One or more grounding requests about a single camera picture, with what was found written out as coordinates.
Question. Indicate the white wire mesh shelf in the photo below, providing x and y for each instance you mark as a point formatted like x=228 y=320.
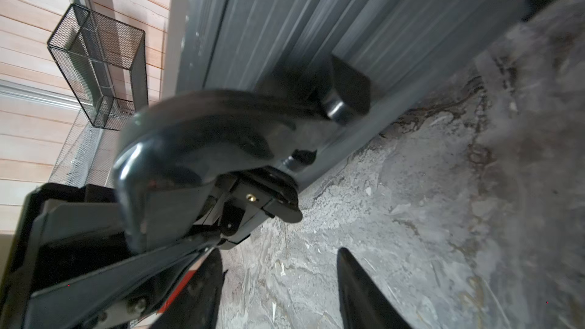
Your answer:
x=87 y=156

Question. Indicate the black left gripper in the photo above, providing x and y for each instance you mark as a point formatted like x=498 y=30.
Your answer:
x=82 y=259

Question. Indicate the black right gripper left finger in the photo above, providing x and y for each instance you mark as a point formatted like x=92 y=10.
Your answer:
x=189 y=291

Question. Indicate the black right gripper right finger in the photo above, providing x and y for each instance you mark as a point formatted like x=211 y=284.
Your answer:
x=362 y=304

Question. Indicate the dark grey poker case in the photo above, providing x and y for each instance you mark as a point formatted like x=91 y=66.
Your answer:
x=271 y=94

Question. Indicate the black mesh wall basket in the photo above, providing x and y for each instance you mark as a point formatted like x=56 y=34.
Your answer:
x=103 y=61

